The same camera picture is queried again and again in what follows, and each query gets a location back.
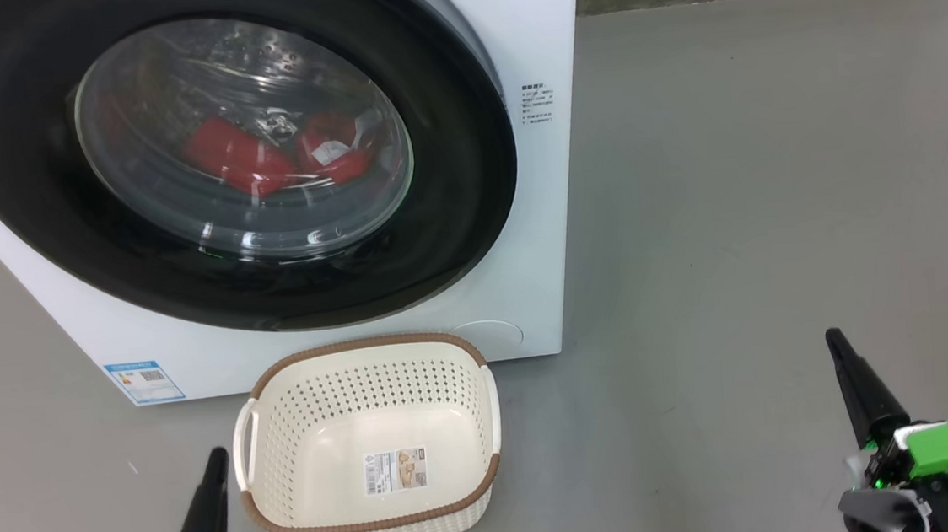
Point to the red and white garment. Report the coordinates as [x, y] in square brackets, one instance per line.
[228, 154]

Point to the dark round glass washer door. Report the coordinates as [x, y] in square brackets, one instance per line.
[9, 167]

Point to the product label sticker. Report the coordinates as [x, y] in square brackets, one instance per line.
[395, 471]

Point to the cream perforated laundry basket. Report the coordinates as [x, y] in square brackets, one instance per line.
[366, 393]

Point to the white washing machine body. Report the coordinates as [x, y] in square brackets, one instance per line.
[537, 210]

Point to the blue energy label sticker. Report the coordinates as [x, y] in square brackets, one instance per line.
[145, 383]

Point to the round white filter cover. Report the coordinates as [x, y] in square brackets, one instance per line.
[488, 338]

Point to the grey right wrist camera housing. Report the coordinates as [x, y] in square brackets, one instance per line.
[878, 515]

